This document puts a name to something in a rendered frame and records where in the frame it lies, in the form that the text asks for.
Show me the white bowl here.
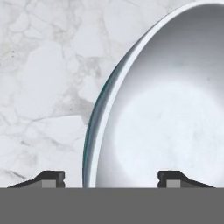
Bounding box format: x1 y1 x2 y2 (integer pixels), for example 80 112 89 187
81 0 224 189

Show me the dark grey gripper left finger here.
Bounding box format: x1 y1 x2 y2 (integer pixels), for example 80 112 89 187
6 170 66 189

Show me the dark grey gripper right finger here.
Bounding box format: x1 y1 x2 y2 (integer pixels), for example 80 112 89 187
157 170 216 189

